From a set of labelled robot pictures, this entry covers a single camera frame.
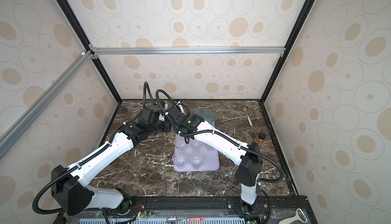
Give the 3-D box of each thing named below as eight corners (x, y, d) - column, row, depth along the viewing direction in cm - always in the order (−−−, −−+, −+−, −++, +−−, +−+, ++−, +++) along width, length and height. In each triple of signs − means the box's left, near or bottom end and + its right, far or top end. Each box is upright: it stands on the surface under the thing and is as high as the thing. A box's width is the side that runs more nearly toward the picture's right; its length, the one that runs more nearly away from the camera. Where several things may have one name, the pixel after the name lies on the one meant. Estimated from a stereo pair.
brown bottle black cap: (253, 146, 97) (258, 138, 89) (252, 140, 100) (256, 132, 92) (261, 146, 97) (266, 138, 89) (259, 140, 100) (265, 132, 92)
